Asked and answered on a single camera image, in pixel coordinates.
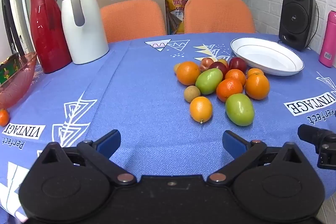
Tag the deep orange mandarin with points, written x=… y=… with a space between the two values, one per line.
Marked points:
x=228 y=90

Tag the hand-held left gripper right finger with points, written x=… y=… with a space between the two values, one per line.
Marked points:
x=233 y=142

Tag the large orange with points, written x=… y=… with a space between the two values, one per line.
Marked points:
x=187 y=73

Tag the white plate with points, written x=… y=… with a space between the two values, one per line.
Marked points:
x=267 y=58

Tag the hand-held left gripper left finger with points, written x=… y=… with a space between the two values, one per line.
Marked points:
x=109 y=141

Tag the green patterned packet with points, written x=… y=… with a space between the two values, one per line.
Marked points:
x=8 y=71

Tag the yellow-red small apple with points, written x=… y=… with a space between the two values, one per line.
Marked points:
x=223 y=61

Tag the red-yellow apple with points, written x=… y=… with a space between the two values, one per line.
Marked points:
x=206 y=64

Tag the green jujube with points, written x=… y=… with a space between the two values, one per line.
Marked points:
x=239 y=109

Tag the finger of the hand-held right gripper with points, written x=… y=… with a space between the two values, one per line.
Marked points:
x=311 y=133

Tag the small mandarin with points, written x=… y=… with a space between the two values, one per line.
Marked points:
x=255 y=71
x=3 y=117

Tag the white thermos jug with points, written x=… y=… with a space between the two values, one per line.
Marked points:
x=86 y=29

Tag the pink glass bowl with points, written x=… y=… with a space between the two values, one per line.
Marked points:
x=15 y=90

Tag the small tangerine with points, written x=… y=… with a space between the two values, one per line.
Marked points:
x=257 y=86

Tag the pink bottle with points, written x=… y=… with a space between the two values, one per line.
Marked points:
x=328 y=40

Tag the orange chair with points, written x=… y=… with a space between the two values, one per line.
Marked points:
x=131 y=19
x=218 y=14

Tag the red plum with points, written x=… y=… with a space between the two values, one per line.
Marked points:
x=219 y=67
x=237 y=64

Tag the red thermos jug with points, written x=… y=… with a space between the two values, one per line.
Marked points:
x=46 y=37

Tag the black speaker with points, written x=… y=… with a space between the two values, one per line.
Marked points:
x=296 y=16

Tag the yellow snack packet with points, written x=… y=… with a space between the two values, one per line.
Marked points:
x=174 y=6

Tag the blue printed tablecloth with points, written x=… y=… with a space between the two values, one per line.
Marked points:
x=131 y=95

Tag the yellow-orange citrus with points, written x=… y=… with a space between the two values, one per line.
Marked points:
x=200 y=109

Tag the green mango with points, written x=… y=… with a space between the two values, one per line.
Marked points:
x=208 y=81

